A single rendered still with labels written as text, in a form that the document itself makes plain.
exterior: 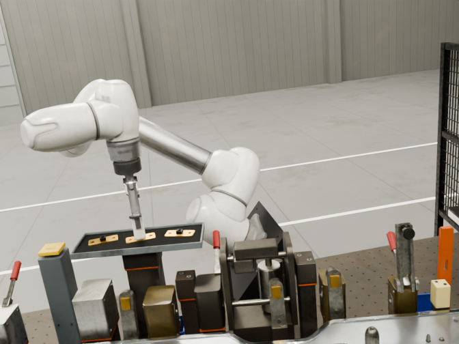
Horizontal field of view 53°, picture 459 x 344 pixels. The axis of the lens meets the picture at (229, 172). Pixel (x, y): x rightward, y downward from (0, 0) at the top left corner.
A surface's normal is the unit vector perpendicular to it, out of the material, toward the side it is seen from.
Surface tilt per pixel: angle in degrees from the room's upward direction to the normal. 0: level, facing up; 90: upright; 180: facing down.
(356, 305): 0
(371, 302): 0
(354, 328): 0
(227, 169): 62
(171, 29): 90
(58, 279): 90
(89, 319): 90
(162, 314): 90
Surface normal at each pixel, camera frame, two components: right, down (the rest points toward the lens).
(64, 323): 0.00, 0.30
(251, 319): -0.10, -0.95
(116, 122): 0.50, 0.25
